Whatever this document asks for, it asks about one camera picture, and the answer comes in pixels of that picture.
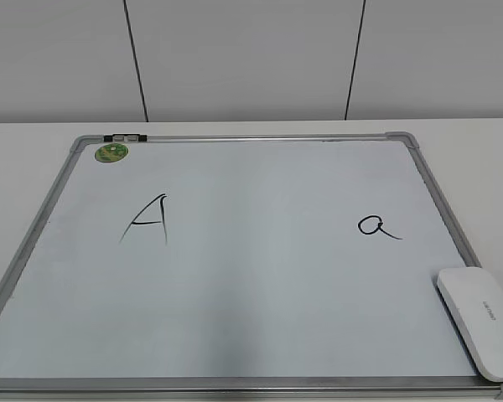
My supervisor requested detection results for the white board with aluminium frame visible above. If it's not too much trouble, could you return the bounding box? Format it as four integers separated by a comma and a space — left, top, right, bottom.
0, 132, 503, 399

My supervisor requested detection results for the white rectangular board eraser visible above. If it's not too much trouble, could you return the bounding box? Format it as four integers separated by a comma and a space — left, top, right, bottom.
437, 267, 503, 382

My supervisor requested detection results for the black grey hanger clip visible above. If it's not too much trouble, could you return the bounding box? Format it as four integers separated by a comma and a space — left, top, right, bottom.
103, 133, 148, 142

